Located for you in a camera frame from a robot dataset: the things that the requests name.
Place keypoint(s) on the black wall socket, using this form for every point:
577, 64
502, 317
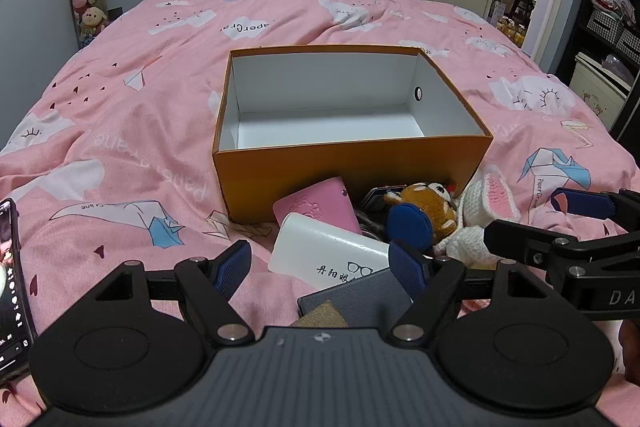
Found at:
115, 13

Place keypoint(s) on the person's right hand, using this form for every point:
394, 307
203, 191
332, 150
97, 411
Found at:
631, 352

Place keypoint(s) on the white storage bin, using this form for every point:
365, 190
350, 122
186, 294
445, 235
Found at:
597, 89

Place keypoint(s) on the checkered storage basket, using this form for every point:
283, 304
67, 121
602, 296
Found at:
630, 47
605, 27

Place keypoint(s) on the orange cardboard box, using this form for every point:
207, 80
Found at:
350, 169

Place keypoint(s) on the tan box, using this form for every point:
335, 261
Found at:
322, 314

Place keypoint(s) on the grey box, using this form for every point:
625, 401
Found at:
370, 299

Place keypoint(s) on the dark patterned box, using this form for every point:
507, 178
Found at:
372, 199

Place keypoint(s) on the row of yellow jars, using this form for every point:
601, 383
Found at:
512, 32

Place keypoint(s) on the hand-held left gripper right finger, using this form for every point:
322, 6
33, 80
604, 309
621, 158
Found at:
407, 269

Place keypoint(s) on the dark chair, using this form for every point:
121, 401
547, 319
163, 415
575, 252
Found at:
524, 2

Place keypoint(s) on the pink leather case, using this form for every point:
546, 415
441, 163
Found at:
315, 207

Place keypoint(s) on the white glasses case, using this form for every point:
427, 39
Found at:
320, 252

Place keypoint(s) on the black smartphone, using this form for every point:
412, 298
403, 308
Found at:
15, 297

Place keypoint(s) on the pink printed duvet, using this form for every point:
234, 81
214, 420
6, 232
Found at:
150, 132

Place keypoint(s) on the brown plush bear toy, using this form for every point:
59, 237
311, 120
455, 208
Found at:
432, 207

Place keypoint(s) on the white crochet bunny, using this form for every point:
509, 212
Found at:
480, 207

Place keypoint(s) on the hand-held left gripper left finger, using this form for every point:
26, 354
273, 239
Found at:
231, 272

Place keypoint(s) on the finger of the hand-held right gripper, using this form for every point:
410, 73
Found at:
587, 204
525, 242

